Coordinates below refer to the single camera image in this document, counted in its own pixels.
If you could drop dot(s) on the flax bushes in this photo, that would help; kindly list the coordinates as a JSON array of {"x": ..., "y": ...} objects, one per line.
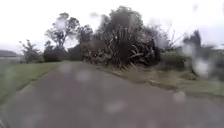
[{"x": 123, "y": 43}]

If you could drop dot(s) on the grey asphalt path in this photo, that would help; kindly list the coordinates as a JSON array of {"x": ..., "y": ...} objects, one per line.
[{"x": 100, "y": 100}]

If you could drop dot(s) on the dark bush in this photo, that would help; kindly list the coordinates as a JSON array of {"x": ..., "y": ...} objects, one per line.
[{"x": 55, "y": 55}]

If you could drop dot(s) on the tall tree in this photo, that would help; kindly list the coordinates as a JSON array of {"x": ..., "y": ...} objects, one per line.
[{"x": 63, "y": 30}]

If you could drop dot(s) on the grass verge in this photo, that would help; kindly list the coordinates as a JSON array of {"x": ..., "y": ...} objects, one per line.
[
  {"x": 173, "y": 81},
  {"x": 23, "y": 75}
]

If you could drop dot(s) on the small tree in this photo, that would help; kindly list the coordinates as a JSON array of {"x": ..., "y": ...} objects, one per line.
[{"x": 30, "y": 51}]

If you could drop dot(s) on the building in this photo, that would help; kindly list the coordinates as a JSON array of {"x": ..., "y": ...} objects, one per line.
[{"x": 8, "y": 55}]

